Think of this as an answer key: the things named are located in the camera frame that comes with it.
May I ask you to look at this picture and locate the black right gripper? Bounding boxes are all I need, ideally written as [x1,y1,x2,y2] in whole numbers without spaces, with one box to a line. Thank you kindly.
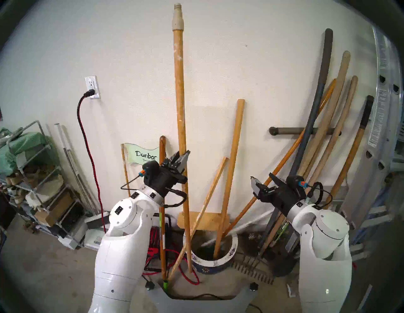
[251,172,306,219]

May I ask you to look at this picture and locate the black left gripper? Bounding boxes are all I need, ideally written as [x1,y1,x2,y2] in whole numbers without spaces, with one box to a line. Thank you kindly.
[148,150,191,198]

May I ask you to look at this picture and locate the thick plain wooden dowel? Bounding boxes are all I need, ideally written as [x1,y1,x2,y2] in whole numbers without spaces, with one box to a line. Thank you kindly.
[213,99,246,260]

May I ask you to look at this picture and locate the paint-speckled pole with threaded tip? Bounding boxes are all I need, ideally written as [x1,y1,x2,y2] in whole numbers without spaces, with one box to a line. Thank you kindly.
[172,3,193,273]

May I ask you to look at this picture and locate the floral ceramic pot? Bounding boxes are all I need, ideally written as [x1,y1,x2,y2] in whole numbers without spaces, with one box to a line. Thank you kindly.
[184,233,239,275]

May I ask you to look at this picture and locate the green Dunbar Drive sign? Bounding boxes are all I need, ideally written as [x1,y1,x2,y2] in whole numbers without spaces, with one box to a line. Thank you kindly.
[123,143,161,166]

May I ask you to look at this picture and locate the thin flat wooden slat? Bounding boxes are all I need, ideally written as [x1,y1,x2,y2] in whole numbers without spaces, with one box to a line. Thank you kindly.
[167,157,229,282]

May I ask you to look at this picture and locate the green and black power tool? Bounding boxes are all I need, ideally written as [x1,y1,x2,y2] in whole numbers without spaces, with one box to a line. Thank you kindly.
[273,221,299,253]

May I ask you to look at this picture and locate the small plywood board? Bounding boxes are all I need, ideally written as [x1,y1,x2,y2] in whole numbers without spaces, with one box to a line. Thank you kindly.
[177,212,230,232]

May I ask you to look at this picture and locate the blue shaft with grey grip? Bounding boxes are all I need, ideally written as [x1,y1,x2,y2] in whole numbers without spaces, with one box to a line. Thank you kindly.
[257,28,334,250]

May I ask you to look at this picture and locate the black plastic bucket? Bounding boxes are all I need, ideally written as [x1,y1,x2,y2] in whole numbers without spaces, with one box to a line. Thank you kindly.
[273,252,300,278]

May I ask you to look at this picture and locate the metal garden rake head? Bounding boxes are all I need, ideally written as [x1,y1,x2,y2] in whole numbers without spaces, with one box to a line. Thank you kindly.
[230,252,275,286]

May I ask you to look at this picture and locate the bundle of metal rods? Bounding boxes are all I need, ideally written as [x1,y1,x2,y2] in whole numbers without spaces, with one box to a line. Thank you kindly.
[65,148,100,216]

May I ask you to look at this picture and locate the grey bristle hand broom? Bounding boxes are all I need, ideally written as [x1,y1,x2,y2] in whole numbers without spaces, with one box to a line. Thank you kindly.
[85,213,109,229]

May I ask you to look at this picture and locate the white dustpan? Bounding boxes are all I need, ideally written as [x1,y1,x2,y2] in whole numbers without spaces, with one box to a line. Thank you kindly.
[84,227,104,251]

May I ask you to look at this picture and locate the black shoe box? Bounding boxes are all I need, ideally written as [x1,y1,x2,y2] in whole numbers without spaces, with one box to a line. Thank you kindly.
[58,202,86,232]

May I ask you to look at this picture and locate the brown cardboard box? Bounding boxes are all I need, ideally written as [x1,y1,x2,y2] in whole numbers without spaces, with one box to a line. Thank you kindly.
[35,191,74,227]

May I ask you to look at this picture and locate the white box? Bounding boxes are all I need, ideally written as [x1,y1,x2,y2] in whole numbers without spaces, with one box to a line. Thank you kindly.
[58,233,84,250]

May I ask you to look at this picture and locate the white cloth bag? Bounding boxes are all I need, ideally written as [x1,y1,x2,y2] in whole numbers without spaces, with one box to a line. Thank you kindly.
[25,175,65,209]

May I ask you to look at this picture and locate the aluminium ladder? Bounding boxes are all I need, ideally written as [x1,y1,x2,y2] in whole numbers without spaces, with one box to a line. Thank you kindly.
[328,25,404,269]

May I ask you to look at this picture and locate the white flat strip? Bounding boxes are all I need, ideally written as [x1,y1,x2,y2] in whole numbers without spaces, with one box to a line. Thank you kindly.
[357,284,373,311]

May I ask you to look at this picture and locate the green checked cloth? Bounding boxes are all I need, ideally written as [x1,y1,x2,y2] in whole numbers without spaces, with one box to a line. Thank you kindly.
[0,128,60,175]

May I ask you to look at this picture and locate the grey metal shoe rack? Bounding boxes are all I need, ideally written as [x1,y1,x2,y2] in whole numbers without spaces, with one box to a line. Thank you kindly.
[0,120,86,250]

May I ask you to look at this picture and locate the beige woven sandals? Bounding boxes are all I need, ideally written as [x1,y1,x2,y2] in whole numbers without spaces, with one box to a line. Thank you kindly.
[5,174,25,187]

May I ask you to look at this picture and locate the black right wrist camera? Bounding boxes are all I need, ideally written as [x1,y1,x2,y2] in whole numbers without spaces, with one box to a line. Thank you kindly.
[286,175,308,193]

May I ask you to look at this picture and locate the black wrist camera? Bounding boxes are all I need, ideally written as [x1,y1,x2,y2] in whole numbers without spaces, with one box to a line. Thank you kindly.
[143,160,161,182]
[286,175,308,193]

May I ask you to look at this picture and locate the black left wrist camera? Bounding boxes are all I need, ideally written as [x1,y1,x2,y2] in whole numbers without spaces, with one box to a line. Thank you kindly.
[143,160,161,182]

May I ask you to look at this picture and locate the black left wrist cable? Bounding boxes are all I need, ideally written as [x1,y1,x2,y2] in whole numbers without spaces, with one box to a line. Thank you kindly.
[121,175,188,209]

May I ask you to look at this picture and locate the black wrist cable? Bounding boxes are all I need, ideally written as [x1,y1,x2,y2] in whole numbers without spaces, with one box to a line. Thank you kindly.
[121,175,188,209]
[303,181,333,210]

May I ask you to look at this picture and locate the glossy orange rake handle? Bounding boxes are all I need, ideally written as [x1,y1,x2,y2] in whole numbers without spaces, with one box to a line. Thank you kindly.
[219,79,337,240]

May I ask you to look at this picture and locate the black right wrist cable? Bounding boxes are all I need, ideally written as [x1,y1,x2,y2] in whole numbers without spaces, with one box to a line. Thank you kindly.
[303,181,333,210]

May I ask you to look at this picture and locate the grey wall hook bar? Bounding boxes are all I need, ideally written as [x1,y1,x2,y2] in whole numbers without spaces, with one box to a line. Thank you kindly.
[269,126,342,137]

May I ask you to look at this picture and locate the brown handle with black grip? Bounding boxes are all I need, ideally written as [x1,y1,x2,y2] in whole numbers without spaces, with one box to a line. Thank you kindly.
[324,95,375,210]

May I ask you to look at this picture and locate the dark wooden stick with cord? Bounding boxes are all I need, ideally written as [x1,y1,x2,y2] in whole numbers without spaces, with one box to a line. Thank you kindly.
[159,136,168,281]

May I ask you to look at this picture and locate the red and black power cord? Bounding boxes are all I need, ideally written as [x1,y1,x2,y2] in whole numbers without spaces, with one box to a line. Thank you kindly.
[77,89,200,286]

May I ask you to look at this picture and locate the thick pale wooden tool handle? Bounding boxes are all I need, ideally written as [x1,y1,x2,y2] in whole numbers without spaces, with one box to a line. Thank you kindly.
[259,50,351,256]

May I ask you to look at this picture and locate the white wall outlet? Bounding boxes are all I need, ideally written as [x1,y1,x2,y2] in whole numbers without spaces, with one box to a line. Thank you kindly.
[84,75,101,99]

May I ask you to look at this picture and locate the black base cable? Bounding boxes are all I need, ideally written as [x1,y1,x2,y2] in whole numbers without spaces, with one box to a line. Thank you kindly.
[167,293,240,302]

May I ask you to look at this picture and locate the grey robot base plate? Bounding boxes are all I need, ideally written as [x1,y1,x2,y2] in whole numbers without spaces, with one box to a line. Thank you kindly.
[148,282,259,313]

